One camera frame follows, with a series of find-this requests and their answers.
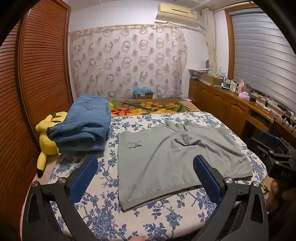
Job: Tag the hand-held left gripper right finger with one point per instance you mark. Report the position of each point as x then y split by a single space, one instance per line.
207 178

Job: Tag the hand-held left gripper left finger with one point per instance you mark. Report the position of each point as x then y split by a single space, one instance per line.
83 180

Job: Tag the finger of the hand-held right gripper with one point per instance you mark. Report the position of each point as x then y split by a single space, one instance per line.
271 138
261 150

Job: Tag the grey pants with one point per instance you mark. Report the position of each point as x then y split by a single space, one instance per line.
161 166

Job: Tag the person's right hand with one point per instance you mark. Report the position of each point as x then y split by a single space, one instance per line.
275 197

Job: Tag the blue floral bed sheet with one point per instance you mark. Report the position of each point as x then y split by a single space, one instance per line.
97 208

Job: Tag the pink cloth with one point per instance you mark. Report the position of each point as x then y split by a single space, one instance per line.
244 95

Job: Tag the yellow plush toy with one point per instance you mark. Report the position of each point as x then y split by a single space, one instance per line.
47 143

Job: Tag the folded blue jeans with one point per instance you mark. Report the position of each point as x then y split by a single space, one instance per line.
81 120

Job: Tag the pink bottle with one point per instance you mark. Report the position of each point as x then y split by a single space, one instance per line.
241 86

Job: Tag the wooden cabinet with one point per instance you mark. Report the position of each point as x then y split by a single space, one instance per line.
219 104

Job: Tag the open cardboard box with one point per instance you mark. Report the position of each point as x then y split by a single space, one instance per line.
210 80

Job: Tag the grey window blind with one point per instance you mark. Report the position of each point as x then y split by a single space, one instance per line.
261 51

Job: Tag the colourful floral blanket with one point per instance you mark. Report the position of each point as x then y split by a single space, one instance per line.
138 107

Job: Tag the wooden louvred wardrobe door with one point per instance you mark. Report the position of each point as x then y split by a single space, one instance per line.
11 115
44 58

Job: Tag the stack of newspapers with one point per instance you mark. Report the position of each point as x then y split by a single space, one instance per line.
197 73

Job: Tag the cardboard box with blue cloth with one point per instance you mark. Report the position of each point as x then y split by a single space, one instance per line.
143 95

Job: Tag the wrapped air conditioner pipe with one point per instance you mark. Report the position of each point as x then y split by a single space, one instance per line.
211 51

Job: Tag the circle patterned curtain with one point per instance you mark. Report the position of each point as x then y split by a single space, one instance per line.
127 58

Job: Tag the white air conditioner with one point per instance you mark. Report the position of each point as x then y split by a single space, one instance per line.
175 14

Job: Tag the wooden window frame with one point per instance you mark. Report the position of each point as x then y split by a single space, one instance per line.
229 46

